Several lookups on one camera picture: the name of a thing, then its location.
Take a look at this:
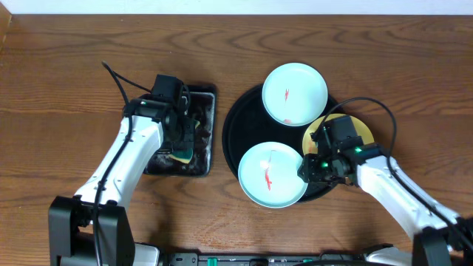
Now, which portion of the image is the light blue plate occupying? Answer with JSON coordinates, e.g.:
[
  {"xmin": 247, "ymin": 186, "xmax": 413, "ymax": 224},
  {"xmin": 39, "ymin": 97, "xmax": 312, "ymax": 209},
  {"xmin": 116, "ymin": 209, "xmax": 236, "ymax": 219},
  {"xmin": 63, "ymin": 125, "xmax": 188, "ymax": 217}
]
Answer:
[
  {"xmin": 262, "ymin": 63, "xmax": 328, "ymax": 127},
  {"xmin": 238, "ymin": 142, "xmax": 308, "ymax": 208}
]

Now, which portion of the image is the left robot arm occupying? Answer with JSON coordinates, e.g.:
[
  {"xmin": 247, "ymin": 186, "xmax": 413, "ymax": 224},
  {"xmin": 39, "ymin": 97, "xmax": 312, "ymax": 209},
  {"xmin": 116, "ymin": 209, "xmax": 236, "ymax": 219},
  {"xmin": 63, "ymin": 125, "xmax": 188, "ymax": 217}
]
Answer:
[{"xmin": 48, "ymin": 95, "xmax": 196, "ymax": 265}]

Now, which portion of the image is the black rectangular soapy tray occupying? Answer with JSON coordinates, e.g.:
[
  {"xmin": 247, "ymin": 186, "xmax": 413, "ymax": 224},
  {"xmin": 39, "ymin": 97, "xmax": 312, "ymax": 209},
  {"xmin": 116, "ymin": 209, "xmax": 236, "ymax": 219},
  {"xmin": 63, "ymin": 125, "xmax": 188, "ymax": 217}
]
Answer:
[{"xmin": 143, "ymin": 84, "xmax": 217, "ymax": 177}]

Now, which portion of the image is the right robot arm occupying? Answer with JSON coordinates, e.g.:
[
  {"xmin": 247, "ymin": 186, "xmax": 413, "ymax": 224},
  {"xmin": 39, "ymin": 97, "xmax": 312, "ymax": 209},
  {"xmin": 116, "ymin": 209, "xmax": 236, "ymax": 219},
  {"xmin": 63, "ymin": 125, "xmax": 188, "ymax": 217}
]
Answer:
[{"xmin": 298, "ymin": 143, "xmax": 472, "ymax": 265}]

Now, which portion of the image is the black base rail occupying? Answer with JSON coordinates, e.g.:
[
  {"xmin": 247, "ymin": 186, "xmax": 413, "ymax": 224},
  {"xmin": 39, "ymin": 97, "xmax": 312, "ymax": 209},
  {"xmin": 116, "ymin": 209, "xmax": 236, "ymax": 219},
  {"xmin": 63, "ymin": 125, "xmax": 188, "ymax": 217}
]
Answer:
[{"xmin": 157, "ymin": 252, "xmax": 368, "ymax": 266}]

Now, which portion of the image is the green yellow sponge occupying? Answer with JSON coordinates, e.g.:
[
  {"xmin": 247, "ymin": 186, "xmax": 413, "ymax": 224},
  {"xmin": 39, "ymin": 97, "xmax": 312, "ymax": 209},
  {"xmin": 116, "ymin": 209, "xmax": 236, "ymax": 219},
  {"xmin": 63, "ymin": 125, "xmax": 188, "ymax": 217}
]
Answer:
[{"xmin": 169, "ymin": 118, "xmax": 200, "ymax": 164}]

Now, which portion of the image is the yellow plate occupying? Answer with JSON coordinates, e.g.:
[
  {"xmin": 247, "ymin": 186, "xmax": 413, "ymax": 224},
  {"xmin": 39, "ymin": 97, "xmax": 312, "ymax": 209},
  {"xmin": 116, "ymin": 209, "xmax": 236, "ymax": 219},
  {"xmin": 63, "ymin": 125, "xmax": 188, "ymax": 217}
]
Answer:
[{"xmin": 302, "ymin": 113, "xmax": 374, "ymax": 155}]

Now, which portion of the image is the light blue plate top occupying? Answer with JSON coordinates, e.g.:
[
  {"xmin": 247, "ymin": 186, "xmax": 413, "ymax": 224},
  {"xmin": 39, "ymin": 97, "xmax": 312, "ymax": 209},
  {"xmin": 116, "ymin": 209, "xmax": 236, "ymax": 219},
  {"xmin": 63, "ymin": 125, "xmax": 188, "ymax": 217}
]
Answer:
[{"xmin": 262, "ymin": 63, "xmax": 328, "ymax": 127}]

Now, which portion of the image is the light blue plate bottom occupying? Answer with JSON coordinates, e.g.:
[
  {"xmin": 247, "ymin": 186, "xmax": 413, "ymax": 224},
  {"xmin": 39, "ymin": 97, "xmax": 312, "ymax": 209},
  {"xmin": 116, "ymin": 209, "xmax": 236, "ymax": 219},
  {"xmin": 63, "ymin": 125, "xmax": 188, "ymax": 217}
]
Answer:
[{"xmin": 238, "ymin": 142, "xmax": 308, "ymax": 208}]

